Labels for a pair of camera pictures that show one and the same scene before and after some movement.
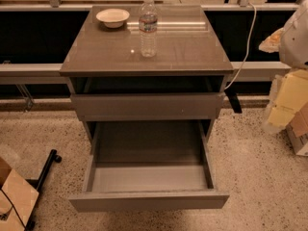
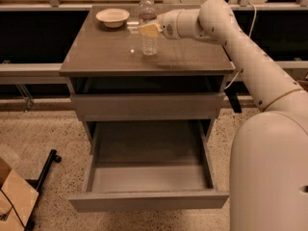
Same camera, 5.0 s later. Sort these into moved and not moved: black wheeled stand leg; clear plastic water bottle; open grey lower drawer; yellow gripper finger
Moved: yellow gripper finger
Not moved: black wheeled stand leg; open grey lower drawer; clear plastic water bottle
